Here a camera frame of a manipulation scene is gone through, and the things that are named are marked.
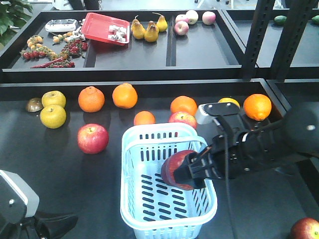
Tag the white handheld device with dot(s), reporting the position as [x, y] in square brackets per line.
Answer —
[61, 25]

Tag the yellow apple rear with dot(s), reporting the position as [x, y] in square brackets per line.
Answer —
[53, 98]

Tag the red apple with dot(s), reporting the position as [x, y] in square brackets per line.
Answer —
[170, 165]
[183, 117]
[92, 138]
[305, 228]

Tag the red plastic tray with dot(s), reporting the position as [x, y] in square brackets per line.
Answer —
[106, 29]

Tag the orange behind centre apple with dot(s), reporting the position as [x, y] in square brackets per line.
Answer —
[183, 104]

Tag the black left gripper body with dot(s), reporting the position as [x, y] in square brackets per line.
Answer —
[24, 230]

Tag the yellow orange right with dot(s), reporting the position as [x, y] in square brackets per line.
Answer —
[229, 100]

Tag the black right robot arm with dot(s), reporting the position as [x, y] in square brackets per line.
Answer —
[297, 133]

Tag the black upright rack post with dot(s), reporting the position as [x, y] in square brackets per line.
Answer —
[282, 44]

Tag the orange back middle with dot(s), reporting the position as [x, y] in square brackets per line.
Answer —
[125, 96]

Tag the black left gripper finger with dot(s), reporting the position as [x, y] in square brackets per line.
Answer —
[54, 226]

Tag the orange back left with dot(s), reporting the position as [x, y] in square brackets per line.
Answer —
[91, 99]

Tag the yellow apple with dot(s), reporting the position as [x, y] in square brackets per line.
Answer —
[53, 98]
[53, 116]

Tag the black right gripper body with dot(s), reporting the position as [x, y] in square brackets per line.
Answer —
[238, 150]

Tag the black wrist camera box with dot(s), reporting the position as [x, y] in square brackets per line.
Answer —
[17, 199]

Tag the yellow apple front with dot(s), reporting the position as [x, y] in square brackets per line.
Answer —
[53, 116]

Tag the brown half fruit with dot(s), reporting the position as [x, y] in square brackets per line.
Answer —
[34, 105]

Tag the large orange far right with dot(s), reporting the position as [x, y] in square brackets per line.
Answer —
[257, 107]

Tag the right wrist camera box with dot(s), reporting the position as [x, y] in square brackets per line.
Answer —
[206, 113]

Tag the small orange centre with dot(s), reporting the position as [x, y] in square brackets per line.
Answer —
[144, 117]

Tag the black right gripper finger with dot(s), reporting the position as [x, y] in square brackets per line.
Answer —
[196, 168]

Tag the light blue plastic basket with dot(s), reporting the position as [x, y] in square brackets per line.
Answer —
[152, 208]

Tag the black rear display table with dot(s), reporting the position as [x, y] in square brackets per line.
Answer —
[206, 52]

